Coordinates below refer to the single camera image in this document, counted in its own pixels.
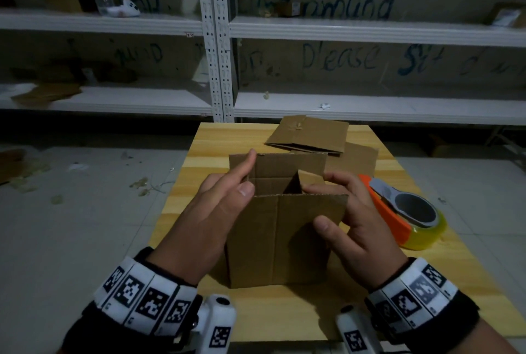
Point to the white dotted plastic gadget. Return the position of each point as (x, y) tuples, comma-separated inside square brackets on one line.
[(129, 8)]

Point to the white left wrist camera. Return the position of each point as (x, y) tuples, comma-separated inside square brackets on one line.
[(218, 321)]

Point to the person's right forearm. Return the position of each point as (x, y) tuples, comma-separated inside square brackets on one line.
[(489, 343)]

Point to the person's left hand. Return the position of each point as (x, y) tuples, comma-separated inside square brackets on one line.
[(205, 218)]

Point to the white metal shelf rack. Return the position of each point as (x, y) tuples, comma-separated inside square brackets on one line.
[(370, 31), (123, 22)]

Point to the white paper scrap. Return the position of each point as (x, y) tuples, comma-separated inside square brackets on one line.
[(324, 106)]

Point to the carton with white label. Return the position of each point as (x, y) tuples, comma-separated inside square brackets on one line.
[(507, 16)]

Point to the brown cardboard blank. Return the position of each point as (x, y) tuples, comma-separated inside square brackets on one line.
[(357, 160)]

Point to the white marker cube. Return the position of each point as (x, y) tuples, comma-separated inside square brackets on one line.
[(353, 337)]

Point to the black wristband with markers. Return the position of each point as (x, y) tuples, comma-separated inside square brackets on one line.
[(415, 292), (135, 292)]

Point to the small brown carton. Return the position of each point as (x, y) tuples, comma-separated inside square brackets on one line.
[(289, 8)]

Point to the black left wristband with markers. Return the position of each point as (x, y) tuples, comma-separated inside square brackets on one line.
[(135, 292)]

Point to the black right wristband with markers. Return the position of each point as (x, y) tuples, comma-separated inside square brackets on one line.
[(415, 292)]

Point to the brown cardboard box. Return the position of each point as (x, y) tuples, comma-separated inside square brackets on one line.
[(271, 238), (312, 133)]

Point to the person's right hand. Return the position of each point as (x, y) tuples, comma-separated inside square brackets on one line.
[(370, 242)]

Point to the orange tape dispenser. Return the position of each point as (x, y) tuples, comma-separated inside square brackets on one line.
[(390, 218)]

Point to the yellow tape roll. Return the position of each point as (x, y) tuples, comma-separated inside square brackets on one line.
[(431, 238)]

